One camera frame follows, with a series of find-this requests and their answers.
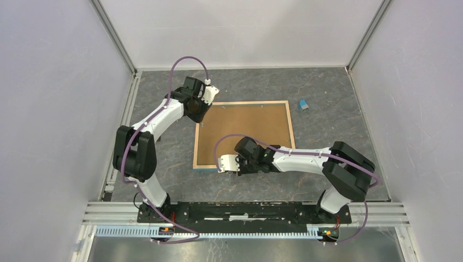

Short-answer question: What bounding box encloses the blue picture frame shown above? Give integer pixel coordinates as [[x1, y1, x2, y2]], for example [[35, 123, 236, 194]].
[[193, 100, 295, 170]]

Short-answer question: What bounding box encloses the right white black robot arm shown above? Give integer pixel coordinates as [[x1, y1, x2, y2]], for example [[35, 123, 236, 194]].
[[220, 136, 381, 223]]

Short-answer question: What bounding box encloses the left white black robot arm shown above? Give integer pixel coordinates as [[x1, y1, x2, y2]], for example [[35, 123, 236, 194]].
[[112, 76, 219, 223]]

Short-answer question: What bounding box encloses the small blue eraser block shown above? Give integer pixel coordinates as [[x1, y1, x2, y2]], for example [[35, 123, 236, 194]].
[[299, 99, 309, 111]]

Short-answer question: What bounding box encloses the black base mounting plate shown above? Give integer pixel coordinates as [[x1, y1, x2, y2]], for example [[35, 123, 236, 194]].
[[160, 201, 352, 234]]

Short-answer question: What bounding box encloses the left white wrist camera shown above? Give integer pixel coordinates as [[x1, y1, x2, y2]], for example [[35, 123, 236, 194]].
[[201, 79, 219, 105]]

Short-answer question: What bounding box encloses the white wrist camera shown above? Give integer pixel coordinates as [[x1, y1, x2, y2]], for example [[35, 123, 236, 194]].
[[217, 154, 240, 173], [201, 79, 219, 105]]

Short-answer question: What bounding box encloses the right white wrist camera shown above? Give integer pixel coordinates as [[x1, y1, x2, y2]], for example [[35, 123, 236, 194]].
[[217, 154, 240, 173]]

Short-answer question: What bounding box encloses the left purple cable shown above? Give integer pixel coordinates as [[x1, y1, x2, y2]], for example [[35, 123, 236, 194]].
[[119, 56, 211, 245]]

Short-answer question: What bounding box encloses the purple cable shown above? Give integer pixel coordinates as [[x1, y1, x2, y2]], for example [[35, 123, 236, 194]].
[[119, 56, 211, 245], [213, 134, 381, 247]]

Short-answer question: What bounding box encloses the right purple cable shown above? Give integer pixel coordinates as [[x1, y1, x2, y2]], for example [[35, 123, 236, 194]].
[[213, 134, 381, 247]]

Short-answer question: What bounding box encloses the light blue cable comb strip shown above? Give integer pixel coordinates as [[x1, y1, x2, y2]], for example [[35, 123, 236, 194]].
[[95, 225, 322, 240]]

